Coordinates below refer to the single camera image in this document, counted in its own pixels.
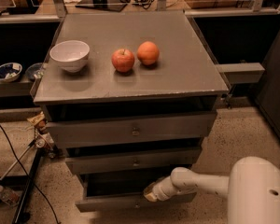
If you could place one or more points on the grey middle drawer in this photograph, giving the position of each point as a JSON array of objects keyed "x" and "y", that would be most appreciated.
[{"x": 132, "y": 160}]

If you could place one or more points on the orange fruit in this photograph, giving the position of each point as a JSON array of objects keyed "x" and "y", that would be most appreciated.
[{"x": 148, "y": 53}]

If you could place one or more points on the blue white patterned bowl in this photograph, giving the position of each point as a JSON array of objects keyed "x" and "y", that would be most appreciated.
[{"x": 10, "y": 72}]

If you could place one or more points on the white ceramic bowl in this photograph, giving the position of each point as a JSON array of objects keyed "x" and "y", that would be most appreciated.
[{"x": 70, "y": 55}]

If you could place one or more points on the grey side shelf block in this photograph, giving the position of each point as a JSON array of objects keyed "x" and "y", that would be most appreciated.
[{"x": 241, "y": 73}]

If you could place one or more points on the black tripod leg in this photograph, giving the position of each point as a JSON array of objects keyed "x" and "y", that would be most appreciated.
[{"x": 20, "y": 214}]

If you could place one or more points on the grey bottom drawer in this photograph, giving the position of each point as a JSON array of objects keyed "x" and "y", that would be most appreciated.
[{"x": 123, "y": 190}]

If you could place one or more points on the grey drawer cabinet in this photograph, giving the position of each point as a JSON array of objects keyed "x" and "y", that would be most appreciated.
[{"x": 182, "y": 80}]

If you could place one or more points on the snack wrapper pile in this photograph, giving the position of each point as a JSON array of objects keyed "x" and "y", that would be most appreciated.
[{"x": 43, "y": 138}]

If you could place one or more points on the plastic water bottle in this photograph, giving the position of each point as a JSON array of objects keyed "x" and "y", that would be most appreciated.
[{"x": 8, "y": 196}]

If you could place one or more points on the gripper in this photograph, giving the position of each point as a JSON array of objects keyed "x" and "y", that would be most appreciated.
[{"x": 159, "y": 189}]

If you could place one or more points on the black monitor stand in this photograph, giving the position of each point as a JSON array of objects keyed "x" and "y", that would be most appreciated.
[{"x": 105, "y": 5}]

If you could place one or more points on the red apple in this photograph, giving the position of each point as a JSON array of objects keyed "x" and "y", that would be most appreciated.
[{"x": 122, "y": 60}]

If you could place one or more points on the small dark bowl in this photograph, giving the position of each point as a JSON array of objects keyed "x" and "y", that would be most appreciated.
[{"x": 35, "y": 71}]

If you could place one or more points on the grey top drawer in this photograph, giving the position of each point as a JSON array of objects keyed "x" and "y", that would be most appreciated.
[{"x": 124, "y": 130}]

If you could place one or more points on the grey drawer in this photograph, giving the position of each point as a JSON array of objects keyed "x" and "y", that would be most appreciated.
[
  {"x": 123, "y": 190},
  {"x": 124, "y": 130},
  {"x": 132, "y": 160}
]

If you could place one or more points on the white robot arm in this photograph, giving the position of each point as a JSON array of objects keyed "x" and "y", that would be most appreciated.
[{"x": 252, "y": 190}]

